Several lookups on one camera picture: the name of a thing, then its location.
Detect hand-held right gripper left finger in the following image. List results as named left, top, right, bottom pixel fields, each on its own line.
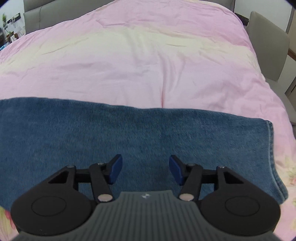
left=47, top=154, right=123, bottom=202

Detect blue denim pants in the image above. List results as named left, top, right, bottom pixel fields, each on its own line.
left=0, top=97, right=288, bottom=209

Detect pink floral duvet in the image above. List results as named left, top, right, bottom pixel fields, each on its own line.
left=0, top=0, right=296, bottom=241

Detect grey upholstered chair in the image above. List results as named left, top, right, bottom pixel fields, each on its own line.
left=246, top=11, right=296, bottom=127

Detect grey upholstered headboard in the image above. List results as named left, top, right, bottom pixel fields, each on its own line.
left=23, top=0, right=234, bottom=36

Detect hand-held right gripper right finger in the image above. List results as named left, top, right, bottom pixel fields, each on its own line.
left=169, top=155, right=245, bottom=202

